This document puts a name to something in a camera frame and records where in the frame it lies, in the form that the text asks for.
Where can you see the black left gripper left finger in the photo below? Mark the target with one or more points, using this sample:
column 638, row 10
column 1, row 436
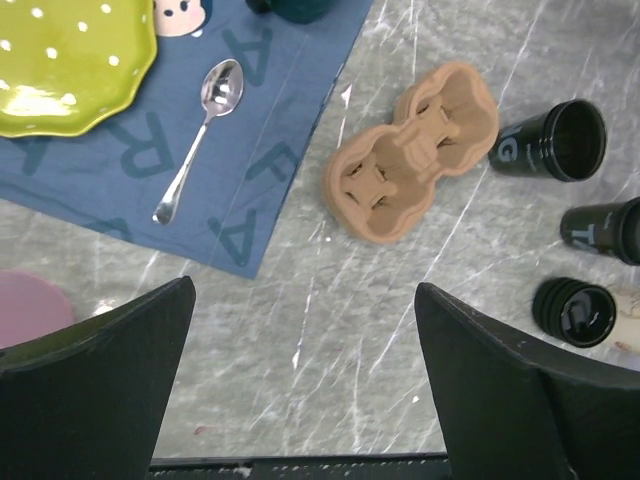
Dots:
column 88, row 401

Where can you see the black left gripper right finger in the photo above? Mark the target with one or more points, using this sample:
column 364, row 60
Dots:
column 512, row 406

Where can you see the black takeout coffee cup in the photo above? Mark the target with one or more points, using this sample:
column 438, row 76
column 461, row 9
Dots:
column 606, row 229

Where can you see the black cup stack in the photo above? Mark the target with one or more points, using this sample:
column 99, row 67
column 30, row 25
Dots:
column 567, row 143

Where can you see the pink straw cup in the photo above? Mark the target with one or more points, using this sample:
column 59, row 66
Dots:
column 31, row 307

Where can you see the black lid stack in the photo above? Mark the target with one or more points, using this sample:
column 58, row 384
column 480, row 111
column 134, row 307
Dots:
column 573, row 311

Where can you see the blue alphabet placemat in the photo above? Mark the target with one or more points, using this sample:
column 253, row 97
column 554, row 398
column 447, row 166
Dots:
column 111, row 178

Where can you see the brown pulp cup carrier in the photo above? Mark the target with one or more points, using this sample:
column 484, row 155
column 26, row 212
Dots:
column 380, row 182

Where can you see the green dotted plate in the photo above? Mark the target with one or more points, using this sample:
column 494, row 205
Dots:
column 68, row 65

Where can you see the silver spoon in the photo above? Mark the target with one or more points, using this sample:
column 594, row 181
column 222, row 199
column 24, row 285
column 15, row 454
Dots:
column 221, row 91

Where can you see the dark green mug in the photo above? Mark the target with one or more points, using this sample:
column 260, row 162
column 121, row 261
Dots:
column 294, row 11

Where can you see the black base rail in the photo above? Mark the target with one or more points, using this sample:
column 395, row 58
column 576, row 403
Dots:
column 377, row 466

